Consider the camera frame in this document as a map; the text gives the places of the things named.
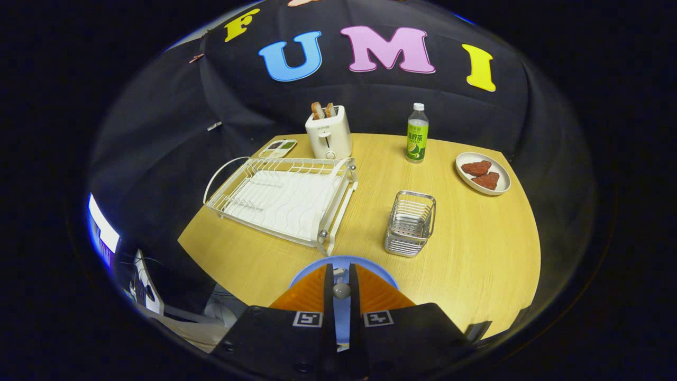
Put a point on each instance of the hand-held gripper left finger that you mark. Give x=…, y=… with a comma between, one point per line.
x=329, y=296

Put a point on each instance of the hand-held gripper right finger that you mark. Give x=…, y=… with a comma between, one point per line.
x=354, y=296

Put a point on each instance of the metal spoon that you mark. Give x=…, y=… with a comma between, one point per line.
x=341, y=290

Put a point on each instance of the white plate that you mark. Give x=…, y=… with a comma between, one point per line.
x=500, y=182

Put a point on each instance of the white toaster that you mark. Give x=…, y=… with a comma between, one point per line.
x=330, y=135

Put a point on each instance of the green label drink bottle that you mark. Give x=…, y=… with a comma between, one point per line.
x=417, y=140

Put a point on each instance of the red meat slice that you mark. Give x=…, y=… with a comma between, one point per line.
x=476, y=168
x=486, y=181

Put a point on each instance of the white device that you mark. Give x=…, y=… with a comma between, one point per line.
x=145, y=286

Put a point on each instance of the toast slice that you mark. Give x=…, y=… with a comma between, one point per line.
x=330, y=110
x=317, y=111

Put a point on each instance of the white clip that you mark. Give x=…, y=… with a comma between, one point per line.
x=214, y=126

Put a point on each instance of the bright monitor screen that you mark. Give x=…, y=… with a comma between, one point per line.
x=103, y=225

